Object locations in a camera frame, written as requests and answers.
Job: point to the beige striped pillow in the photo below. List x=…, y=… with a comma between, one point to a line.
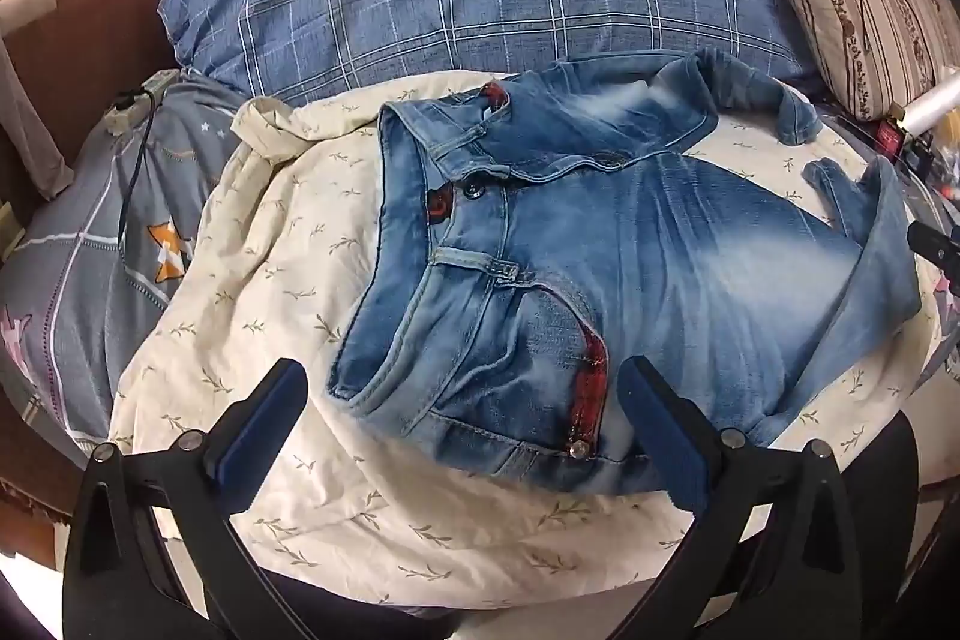
x=862, y=18

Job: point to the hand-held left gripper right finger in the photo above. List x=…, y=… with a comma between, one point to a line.
x=664, y=434

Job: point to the cream leaf-print blanket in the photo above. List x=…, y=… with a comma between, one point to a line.
x=285, y=280

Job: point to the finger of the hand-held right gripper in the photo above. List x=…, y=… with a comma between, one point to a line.
x=934, y=246

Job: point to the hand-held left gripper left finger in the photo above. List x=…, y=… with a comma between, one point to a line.
x=253, y=441

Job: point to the white power strip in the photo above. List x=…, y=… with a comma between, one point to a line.
x=135, y=104

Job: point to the brown padded headboard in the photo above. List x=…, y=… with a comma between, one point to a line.
x=90, y=18

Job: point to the blue denim pants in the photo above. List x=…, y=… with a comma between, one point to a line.
x=600, y=250

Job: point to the red packet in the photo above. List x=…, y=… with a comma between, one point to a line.
x=890, y=139

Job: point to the grey star-print bed sheet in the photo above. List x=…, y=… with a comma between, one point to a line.
x=82, y=265

